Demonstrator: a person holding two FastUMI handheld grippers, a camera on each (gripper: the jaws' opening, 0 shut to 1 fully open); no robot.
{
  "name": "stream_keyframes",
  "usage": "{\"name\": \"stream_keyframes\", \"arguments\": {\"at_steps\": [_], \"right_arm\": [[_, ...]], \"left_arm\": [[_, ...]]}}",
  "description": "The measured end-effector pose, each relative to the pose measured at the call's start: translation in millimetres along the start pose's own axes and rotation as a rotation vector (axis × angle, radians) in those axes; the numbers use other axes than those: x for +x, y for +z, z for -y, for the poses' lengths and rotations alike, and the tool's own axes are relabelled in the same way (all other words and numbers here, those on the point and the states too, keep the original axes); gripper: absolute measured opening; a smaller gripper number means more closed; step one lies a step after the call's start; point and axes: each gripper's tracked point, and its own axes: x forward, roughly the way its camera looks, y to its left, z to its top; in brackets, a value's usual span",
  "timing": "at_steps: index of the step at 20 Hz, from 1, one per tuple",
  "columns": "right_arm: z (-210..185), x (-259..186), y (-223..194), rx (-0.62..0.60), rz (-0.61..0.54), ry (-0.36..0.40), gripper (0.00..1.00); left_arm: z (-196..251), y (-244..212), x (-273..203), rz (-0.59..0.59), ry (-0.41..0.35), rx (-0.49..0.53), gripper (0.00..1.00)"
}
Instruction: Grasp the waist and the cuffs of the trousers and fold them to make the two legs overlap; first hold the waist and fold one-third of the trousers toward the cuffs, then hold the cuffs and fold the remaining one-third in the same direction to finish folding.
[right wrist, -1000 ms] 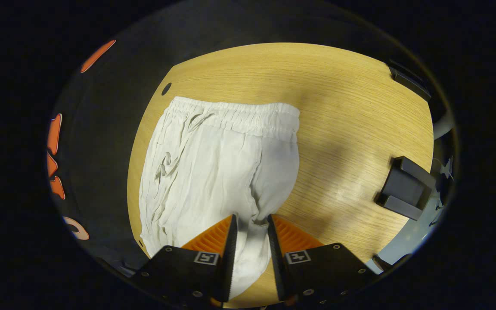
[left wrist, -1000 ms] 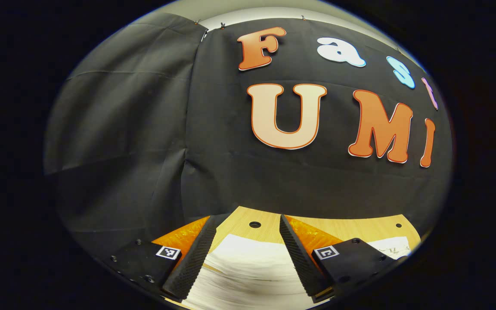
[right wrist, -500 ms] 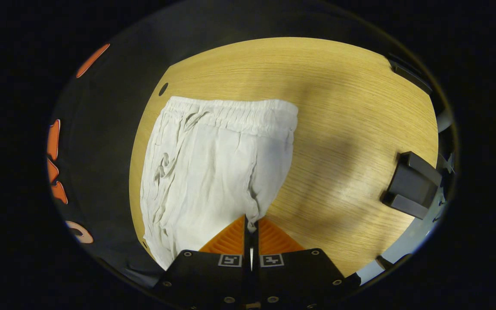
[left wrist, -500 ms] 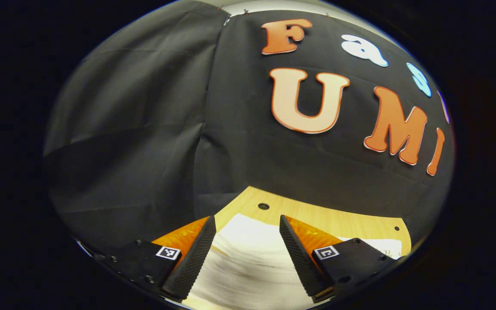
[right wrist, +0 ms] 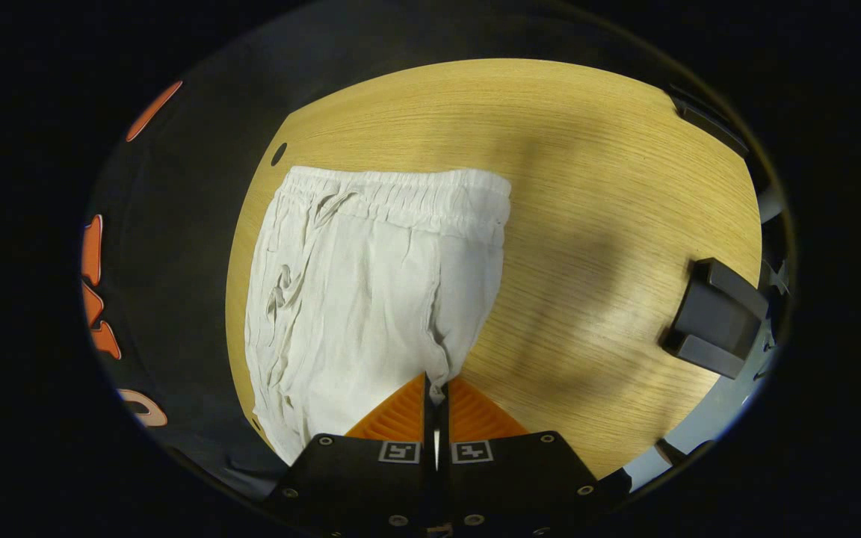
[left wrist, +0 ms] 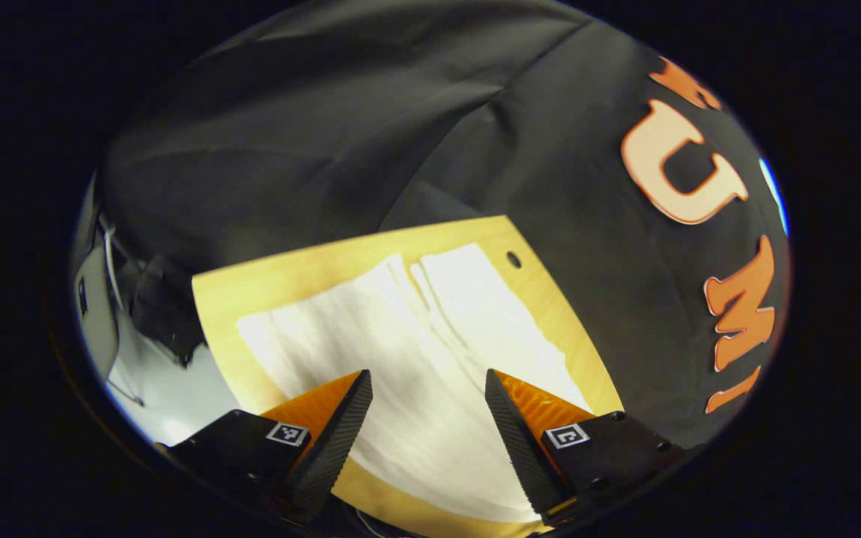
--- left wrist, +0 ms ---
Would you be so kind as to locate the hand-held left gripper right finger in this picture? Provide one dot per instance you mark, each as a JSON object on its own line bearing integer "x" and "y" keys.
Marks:
{"x": 524, "y": 448}

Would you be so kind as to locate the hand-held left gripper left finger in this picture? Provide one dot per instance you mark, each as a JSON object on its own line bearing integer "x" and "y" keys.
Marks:
{"x": 329, "y": 448}

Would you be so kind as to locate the white jeans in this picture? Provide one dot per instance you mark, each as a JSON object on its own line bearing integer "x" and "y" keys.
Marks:
{"x": 415, "y": 351}

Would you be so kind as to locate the black backdrop cloth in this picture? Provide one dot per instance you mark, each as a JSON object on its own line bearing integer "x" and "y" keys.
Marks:
{"x": 400, "y": 112}

